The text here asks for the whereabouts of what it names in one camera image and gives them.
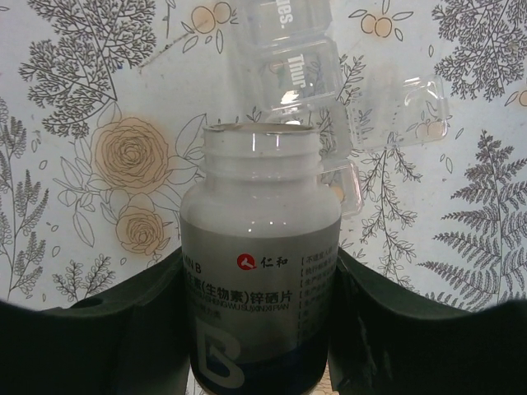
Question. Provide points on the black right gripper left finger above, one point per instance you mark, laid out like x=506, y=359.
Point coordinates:
x=129, y=339

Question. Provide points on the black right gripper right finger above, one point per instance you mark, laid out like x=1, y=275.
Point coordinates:
x=385, y=339

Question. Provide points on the white pill bottle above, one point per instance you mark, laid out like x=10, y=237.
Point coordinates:
x=259, y=241

